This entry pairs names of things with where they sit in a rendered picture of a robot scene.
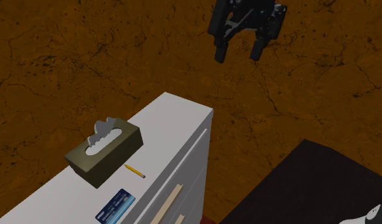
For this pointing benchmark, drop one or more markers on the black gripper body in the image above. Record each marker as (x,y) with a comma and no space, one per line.
(265,12)

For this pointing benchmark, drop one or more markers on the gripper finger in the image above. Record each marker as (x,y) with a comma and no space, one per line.
(221,51)
(258,49)

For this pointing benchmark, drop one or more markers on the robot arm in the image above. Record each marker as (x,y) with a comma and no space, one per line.
(378,214)

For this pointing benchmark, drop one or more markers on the white chest of drawers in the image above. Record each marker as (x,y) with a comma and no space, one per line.
(169,124)

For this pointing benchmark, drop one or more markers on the yellow pencil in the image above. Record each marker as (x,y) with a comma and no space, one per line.
(135,171)

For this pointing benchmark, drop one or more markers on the olive tissue box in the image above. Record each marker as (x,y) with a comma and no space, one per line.
(107,158)

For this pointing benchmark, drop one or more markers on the blue card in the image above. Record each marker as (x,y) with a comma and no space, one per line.
(116,206)

